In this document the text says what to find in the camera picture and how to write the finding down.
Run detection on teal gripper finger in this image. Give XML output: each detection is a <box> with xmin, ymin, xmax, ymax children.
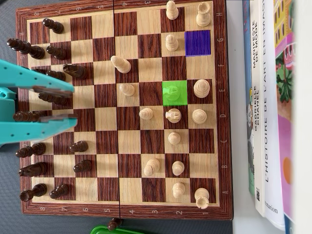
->
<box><xmin>0</xmin><ymin>59</ymin><xmax>76</xmax><ymax>98</ymax></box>
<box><xmin>0</xmin><ymin>113</ymin><xmax>79</xmax><ymax>145</ymax></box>

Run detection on light wooden knight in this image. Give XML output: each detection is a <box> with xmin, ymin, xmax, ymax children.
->
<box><xmin>165</xmin><ymin>108</ymin><xmax>182</xmax><ymax>123</ymax></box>
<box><xmin>163</xmin><ymin>84</ymin><xmax>182</xmax><ymax>103</ymax></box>

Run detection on dark wooden pawn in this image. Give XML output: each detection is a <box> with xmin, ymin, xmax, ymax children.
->
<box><xmin>49</xmin><ymin>183</ymin><xmax>70</xmax><ymax>199</ymax></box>
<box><xmin>46</xmin><ymin>70</ymin><xmax>66</xmax><ymax>82</ymax></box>
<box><xmin>69</xmin><ymin>140</ymin><xmax>89</xmax><ymax>154</ymax></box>
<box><xmin>46</xmin><ymin>45</ymin><xmax>68</xmax><ymax>61</ymax></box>
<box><xmin>73</xmin><ymin>159</ymin><xmax>93</xmax><ymax>174</ymax></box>
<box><xmin>42</xmin><ymin>18</ymin><xmax>65</xmax><ymax>34</ymax></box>
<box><xmin>107</xmin><ymin>218</ymin><xmax>124</xmax><ymax>231</ymax></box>

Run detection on dark wooden knight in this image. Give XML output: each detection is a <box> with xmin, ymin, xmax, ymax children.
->
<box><xmin>19</xmin><ymin>161</ymin><xmax>48</xmax><ymax>177</ymax></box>
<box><xmin>63</xmin><ymin>63</ymin><xmax>88</xmax><ymax>80</ymax></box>

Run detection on folding wooden chessboard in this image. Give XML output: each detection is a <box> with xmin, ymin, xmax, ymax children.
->
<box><xmin>15</xmin><ymin>0</ymin><xmax>234</xmax><ymax>221</ymax></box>

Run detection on light wooden bishop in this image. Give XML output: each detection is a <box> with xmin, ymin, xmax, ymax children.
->
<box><xmin>110</xmin><ymin>55</ymin><xmax>132</xmax><ymax>74</ymax></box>
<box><xmin>143</xmin><ymin>157</ymin><xmax>161</xmax><ymax>176</ymax></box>

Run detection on light wooden pawn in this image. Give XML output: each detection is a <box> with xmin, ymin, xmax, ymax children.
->
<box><xmin>172</xmin><ymin>182</ymin><xmax>186</xmax><ymax>198</ymax></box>
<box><xmin>119</xmin><ymin>83</ymin><xmax>136</xmax><ymax>97</ymax></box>
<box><xmin>165</xmin><ymin>34</ymin><xmax>179</xmax><ymax>52</ymax></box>
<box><xmin>172</xmin><ymin>160</ymin><xmax>185</xmax><ymax>176</ymax></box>
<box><xmin>168</xmin><ymin>132</ymin><xmax>181</xmax><ymax>145</ymax></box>
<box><xmin>166</xmin><ymin>0</ymin><xmax>178</xmax><ymax>20</ymax></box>
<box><xmin>139</xmin><ymin>107</ymin><xmax>154</xmax><ymax>120</ymax></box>

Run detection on green plastic container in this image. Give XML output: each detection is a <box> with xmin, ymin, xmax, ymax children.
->
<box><xmin>90</xmin><ymin>225</ymin><xmax>147</xmax><ymax>234</ymax></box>

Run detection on white queen right side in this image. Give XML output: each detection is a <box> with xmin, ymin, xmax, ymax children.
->
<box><xmin>193</xmin><ymin>79</ymin><xmax>211</xmax><ymax>99</ymax></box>

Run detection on light wooden rook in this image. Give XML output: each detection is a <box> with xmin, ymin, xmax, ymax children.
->
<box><xmin>194</xmin><ymin>187</ymin><xmax>210</xmax><ymax>210</ymax></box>
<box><xmin>196</xmin><ymin>1</ymin><xmax>212</xmax><ymax>27</ymax></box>

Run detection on blue box with red lettering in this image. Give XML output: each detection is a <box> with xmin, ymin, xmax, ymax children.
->
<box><xmin>242</xmin><ymin>0</ymin><xmax>256</xmax><ymax>195</ymax></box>

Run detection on white Gabrielle Chanel book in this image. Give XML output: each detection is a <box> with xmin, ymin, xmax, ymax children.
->
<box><xmin>250</xmin><ymin>0</ymin><xmax>265</xmax><ymax>217</ymax></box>

